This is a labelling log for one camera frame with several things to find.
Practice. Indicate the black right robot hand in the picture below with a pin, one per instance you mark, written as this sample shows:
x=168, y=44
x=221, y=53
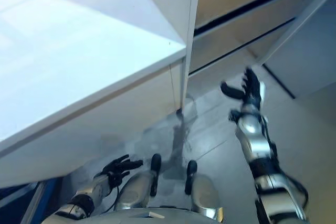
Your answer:
x=252, y=90

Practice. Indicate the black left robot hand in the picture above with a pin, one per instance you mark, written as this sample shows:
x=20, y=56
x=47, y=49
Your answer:
x=120, y=166

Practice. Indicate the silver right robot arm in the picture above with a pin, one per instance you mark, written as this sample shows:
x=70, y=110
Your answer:
x=257, y=142

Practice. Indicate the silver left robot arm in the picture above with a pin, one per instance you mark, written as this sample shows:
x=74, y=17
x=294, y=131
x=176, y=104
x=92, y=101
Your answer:
x=89, y=192

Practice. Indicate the closed steel fridge drawer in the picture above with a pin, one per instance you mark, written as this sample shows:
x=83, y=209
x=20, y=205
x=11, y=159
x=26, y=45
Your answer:
x=223, y=72

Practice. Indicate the silver left robot leg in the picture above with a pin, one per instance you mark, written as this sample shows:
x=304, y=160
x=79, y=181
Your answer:
x=136, y=190

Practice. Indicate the silver robot leg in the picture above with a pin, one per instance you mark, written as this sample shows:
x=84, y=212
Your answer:
x=204, y=195
x=136, y=190

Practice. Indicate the silver right robot leg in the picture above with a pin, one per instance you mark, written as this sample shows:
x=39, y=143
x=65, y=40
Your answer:
x=204, y=195

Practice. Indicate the blue metal frame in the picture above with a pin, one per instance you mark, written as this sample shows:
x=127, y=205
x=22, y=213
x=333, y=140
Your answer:
x=15, y=203

